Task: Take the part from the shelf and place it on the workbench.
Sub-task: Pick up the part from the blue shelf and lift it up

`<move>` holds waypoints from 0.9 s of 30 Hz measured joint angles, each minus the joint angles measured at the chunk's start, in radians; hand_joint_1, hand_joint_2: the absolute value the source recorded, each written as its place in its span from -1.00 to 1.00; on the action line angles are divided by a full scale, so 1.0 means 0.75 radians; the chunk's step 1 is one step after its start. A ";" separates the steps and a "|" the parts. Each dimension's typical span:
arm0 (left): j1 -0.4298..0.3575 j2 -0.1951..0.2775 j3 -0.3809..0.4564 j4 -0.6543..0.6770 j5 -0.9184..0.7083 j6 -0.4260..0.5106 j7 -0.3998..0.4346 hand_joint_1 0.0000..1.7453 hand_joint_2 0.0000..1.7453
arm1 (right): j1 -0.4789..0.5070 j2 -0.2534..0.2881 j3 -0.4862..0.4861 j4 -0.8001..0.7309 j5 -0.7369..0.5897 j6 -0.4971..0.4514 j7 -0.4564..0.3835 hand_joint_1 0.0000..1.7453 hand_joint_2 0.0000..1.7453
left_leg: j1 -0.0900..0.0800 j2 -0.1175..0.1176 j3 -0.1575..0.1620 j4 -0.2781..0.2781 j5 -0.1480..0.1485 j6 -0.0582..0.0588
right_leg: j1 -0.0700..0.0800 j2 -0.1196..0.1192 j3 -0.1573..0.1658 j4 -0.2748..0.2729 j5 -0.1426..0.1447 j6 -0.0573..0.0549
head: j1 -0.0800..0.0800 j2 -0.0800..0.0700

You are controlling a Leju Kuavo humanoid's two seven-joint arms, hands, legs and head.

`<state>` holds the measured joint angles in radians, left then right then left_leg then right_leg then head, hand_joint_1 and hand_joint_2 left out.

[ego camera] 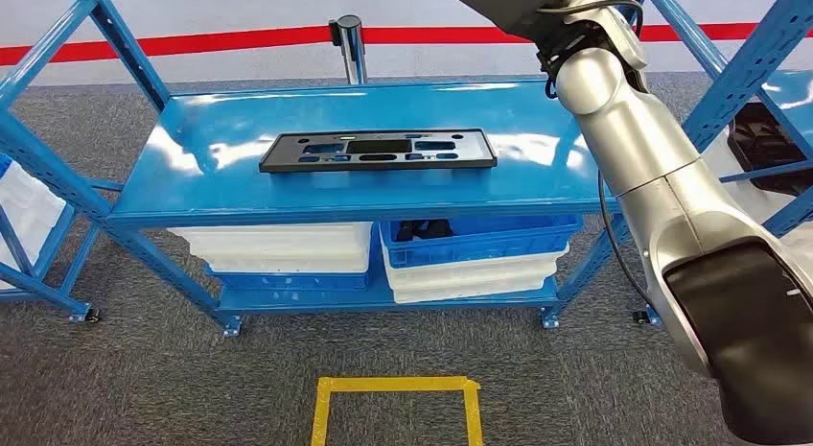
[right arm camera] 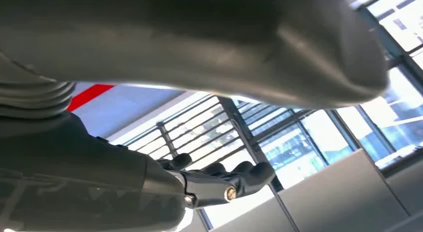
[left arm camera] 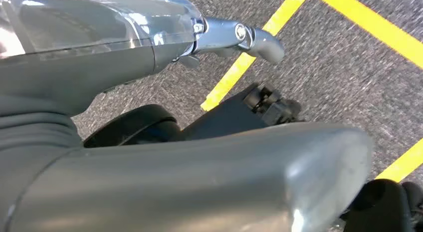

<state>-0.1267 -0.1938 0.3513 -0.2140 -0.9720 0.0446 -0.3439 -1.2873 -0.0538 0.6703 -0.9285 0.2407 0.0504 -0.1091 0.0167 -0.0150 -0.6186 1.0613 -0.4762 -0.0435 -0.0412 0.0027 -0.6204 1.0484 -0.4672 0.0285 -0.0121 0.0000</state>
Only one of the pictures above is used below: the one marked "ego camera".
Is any black plastic panel part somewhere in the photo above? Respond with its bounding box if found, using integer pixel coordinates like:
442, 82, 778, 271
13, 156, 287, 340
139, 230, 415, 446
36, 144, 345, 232
258, 128, 499, 175

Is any black plastic parts pile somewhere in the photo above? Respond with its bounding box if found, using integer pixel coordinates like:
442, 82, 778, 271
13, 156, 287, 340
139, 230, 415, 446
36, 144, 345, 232
727, 102, 813, 198
396, 219, 456, 243

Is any red barrier belt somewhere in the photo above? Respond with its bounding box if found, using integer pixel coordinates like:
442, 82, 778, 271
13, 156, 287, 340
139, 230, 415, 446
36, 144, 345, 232
0, 22, 813, 68

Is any chrome stanchion post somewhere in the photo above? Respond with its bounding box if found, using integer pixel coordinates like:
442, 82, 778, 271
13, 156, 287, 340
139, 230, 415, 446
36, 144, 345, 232
328, 13, 368, 85

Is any dark grey camera bracket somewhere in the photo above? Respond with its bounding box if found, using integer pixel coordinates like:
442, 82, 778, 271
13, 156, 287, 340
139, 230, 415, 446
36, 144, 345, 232
436, 0, 564, 45

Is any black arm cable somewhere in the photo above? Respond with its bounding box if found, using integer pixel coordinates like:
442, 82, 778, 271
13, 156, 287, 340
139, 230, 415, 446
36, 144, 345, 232
535, 0, 657, 311

